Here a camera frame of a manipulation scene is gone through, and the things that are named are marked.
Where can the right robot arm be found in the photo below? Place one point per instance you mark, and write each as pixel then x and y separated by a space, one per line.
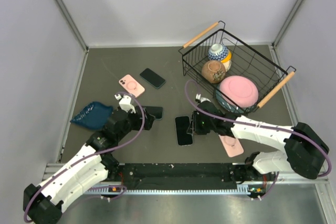
pixel 296 148

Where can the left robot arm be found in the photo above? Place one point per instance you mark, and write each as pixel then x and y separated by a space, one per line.
pixel 48 201

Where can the grey slotted cable duct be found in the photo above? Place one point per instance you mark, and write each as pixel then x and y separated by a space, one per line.
pixel 114 190

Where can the dark patterned bowl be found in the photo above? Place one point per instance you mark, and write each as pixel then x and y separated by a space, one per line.
pixel 228 107

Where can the pink phone case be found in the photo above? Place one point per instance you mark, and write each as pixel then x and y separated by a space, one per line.
pixel 131 85

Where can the pink case near right arm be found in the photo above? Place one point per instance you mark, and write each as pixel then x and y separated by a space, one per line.
pixel 231 145

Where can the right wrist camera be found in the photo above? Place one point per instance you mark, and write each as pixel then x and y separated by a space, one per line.
pixel 199 98

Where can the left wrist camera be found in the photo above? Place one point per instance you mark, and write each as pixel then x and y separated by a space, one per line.
pixel 125 103

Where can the brown ceramic bowl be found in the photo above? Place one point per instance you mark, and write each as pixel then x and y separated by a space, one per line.
pixel 213 71

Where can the pink plate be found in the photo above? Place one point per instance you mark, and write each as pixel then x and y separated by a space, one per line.
pixel 238 90

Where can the blue patterned bowl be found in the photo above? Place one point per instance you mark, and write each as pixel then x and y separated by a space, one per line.
pixel 217 52

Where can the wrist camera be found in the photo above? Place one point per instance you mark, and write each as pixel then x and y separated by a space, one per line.
pixel 199 98
pixel 125 103

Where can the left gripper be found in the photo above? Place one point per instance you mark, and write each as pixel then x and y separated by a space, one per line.
pixel 148 119

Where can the teal-edged black smartphone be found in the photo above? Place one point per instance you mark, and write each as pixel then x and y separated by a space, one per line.
pixel 152 78

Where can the blue cloth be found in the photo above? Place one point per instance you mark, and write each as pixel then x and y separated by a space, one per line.
pixel 93 116

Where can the yellow white cup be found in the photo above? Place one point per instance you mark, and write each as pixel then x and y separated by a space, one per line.
pixel 227 62

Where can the black wire basket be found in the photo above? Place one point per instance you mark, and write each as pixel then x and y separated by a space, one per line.
pixel 268 76

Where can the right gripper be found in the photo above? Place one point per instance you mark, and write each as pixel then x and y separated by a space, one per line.
pixel 194 128

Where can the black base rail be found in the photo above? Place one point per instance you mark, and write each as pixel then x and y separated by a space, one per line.
pixel 237 172

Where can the clear phone case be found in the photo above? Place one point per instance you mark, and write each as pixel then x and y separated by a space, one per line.
pixel 184 130

